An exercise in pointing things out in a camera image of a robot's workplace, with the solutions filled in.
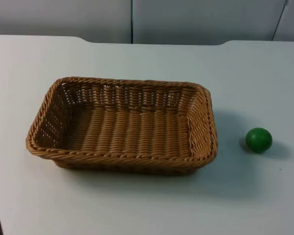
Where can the pale brown wicker basket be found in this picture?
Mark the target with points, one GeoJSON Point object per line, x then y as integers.
{"type": "Point", "coordinates": [127, 127]}

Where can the green ball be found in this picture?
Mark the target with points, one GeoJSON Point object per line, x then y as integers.
{"type": "Point", "coordinates": [258, 140]}

